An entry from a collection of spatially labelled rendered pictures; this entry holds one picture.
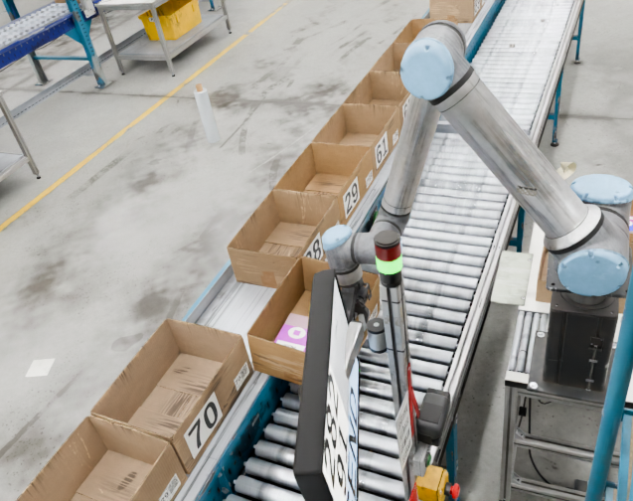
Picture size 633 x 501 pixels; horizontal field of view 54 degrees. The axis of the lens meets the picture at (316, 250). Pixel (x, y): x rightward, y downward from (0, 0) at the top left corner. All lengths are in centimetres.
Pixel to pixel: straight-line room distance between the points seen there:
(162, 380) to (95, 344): 169
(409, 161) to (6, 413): 267
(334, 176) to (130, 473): 159
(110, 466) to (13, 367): 203
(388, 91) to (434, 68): 215
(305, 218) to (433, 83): 132
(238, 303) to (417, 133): 101
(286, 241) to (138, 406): 89
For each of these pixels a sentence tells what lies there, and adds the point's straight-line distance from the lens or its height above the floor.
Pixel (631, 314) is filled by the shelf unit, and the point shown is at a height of 175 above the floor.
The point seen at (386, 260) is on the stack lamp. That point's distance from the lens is 120.
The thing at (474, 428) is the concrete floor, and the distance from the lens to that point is 293.
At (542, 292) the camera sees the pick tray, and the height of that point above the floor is 80.
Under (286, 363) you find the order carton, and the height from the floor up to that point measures 97.
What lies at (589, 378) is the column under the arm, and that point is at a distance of 209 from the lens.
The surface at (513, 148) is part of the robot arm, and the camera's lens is 145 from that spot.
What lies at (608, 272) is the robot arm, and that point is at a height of 138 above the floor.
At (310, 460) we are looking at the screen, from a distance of 101.
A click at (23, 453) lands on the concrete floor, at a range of 347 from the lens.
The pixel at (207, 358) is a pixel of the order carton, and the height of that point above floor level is 89.
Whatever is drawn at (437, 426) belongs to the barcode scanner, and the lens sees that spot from 161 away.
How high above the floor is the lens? 238
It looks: 37 degrees down
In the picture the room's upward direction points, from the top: 11 degrees counter-clockwise
